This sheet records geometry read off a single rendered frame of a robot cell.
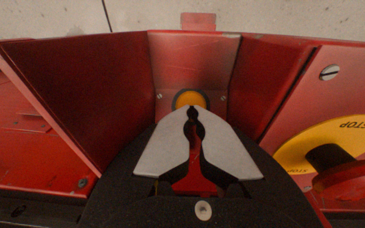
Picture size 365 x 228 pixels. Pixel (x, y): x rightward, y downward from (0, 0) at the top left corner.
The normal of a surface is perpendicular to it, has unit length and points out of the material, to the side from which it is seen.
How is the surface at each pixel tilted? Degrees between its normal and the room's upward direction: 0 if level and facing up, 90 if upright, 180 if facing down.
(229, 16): 0
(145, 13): 0
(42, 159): 90
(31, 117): 90
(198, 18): 0
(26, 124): 90
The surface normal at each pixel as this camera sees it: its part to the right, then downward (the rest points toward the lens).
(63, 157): 0.10, -0.79
